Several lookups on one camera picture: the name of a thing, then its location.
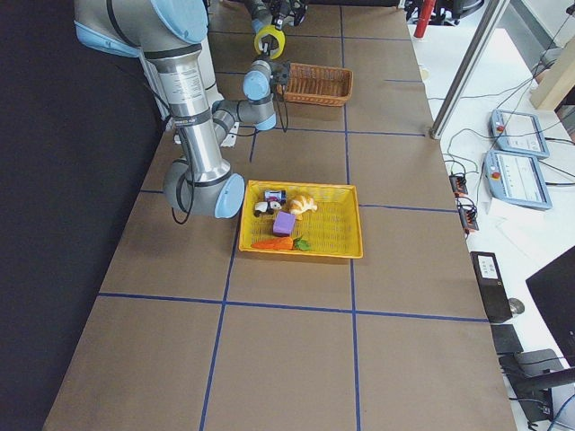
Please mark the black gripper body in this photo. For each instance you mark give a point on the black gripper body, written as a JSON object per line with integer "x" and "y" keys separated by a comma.
{"x": 280, "y": 20}
{"x": 282, "y": 73}

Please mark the yellow tape roll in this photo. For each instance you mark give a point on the yellow tape roll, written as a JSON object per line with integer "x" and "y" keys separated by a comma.
{"x": 275, "y": 36}

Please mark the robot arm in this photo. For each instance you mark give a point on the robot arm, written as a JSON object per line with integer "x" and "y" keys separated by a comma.
{"x": 259, "y": 12}
{"x": 169, "y": 34}

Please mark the brown wicker basket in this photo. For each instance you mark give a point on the brown wicker basket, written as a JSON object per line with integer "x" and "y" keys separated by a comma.
{"x": 317, "y": 85}

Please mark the yellow woven plastic basket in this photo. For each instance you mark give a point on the yellow woven plastic basket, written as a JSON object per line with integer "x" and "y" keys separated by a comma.
{"x": 333, "y": 230}

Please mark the red cylinder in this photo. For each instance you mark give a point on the red cylinder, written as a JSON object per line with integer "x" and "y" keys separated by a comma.
{"x": 425, "y": 11}

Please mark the small purple can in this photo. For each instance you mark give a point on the small purple can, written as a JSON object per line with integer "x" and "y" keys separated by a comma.
{"x": 276, "y": 195}

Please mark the toy panda figure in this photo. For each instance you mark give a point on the toy panda figure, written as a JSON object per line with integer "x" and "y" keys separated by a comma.
{"x": 269, "y": 207}

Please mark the toy croissant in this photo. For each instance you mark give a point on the toy croissant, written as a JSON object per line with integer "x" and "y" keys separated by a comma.
{"x": 301, "y": 204}

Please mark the purple foam block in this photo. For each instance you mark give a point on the purple foam block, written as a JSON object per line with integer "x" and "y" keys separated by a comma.
{"x": 284, "y": 224}

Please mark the orange toy carrot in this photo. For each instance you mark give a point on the orange toy carrot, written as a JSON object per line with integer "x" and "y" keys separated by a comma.
{"x": 283, "y": 244}

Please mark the far orange connector block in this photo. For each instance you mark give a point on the far orange connector block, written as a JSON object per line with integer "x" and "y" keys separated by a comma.
{"x": 458, "y": 184}

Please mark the orange connector block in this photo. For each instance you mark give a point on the orange connector block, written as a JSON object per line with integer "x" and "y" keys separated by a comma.
{"x": 468, "y": 217}
{"x": 458, "y": 184}

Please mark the near orange connector block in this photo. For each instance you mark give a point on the near orange connector block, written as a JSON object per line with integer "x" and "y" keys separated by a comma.
{"x": 468, "y": 217}

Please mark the far teach pendant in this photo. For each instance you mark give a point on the far teach pendant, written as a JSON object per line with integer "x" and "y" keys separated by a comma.
{"x": 518, "y": 132}

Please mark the teach pendant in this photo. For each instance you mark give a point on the teach pendant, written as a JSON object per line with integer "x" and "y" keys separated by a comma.
{"x": 518, "y": 132}
{"x": 516, "y": 179}

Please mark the near teach pendant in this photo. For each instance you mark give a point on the near teach pendant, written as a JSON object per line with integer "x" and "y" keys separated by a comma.
{"x": 516, "y": 179}

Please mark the black box with label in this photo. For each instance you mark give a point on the black box with label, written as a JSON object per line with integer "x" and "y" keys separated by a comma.
{"x": 490, "y": 283}

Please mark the black monitor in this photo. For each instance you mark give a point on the black monitor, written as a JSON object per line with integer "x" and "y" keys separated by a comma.
{"x": 552, "y": 289}

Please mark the black monitor stand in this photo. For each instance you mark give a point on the black monitor stand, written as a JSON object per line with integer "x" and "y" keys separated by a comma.
{"x": 542, "y": 385}

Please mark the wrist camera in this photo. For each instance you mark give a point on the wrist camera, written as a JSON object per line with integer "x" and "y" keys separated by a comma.
{"x": 282, "y": 73}

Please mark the aluminium frame post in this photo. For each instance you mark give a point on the aluminium frame post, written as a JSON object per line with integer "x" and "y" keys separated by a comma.
{"x": 493, "y": 12}

